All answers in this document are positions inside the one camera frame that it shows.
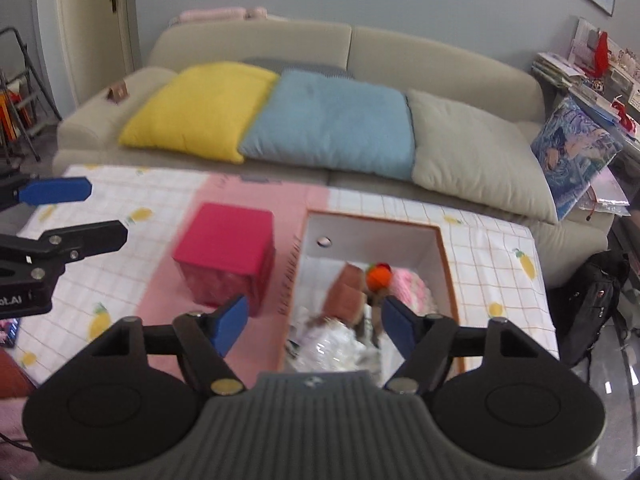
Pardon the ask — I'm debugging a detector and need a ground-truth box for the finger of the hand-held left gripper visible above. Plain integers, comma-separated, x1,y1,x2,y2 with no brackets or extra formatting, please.
0,220,128,283
0,175,93,211

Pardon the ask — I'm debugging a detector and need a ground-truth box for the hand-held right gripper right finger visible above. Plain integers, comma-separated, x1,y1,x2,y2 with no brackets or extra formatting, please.
381,296,556,396

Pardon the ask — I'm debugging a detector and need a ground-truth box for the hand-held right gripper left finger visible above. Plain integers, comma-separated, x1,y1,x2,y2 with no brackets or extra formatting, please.
75,294,250,396

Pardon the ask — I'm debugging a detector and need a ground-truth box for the pink fluffy plush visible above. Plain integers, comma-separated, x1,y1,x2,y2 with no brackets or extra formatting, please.
390,269,433,316

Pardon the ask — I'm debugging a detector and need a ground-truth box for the orange pompom ball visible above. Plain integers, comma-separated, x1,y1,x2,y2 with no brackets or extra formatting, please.
365,261,395,292

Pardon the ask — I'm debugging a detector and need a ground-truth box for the clear plastic wrapper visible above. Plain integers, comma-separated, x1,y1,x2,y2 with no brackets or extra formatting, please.
295,310,381,371

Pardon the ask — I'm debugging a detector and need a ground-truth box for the brown sponge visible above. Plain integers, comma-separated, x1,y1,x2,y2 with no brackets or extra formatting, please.
322,262,368,321

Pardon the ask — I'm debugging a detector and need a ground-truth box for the orange storage box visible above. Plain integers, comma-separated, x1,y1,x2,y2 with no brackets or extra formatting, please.
277,210,466,376

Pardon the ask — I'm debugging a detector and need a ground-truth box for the red book stack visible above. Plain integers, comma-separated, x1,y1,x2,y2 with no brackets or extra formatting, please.
0,87,26,143

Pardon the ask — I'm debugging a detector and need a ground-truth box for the black folding stand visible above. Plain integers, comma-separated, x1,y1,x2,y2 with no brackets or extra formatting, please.
0,27,61,166

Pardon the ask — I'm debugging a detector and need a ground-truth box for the red lidded container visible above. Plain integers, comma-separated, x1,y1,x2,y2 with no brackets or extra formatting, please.
172,202,276,318

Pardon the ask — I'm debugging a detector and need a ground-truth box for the pink table mat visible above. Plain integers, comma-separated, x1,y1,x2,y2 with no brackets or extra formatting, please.
137,172,331,386

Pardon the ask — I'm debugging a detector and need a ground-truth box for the cream door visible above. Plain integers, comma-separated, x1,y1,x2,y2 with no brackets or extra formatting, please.
55,0,141,111

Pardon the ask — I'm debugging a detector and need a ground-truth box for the yellow pillow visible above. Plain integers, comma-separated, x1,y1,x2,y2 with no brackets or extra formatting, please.
118,61,280,164

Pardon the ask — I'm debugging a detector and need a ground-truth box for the grey-green pillow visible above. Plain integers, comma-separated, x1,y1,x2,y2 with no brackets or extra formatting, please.
406,89,560,225

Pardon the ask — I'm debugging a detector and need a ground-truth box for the black backpack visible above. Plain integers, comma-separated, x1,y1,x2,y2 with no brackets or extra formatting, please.
552,250,632,366

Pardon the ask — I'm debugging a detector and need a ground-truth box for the pink long bolster plush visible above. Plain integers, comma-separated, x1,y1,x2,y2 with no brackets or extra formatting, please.
170,6,268,26

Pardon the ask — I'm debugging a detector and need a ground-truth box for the blue patterned pillow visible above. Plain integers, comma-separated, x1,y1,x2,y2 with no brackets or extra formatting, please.
530,96,625,222

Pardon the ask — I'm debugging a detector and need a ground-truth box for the beige sofa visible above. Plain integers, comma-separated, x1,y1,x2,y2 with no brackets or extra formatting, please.
55,22,608,286

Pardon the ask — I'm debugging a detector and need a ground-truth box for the clear plastic pouch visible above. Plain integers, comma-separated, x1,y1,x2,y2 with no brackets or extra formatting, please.
575,165,632,218

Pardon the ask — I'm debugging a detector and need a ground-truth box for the stack of books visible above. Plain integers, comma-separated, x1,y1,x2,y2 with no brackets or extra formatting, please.
531,51,583,91

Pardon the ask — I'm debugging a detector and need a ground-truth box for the red bow ornament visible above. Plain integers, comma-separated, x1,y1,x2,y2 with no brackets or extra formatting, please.
617,102,638,133

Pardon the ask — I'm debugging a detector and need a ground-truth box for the red hanging ornament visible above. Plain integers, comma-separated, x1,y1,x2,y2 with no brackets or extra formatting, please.
592,31,612,73

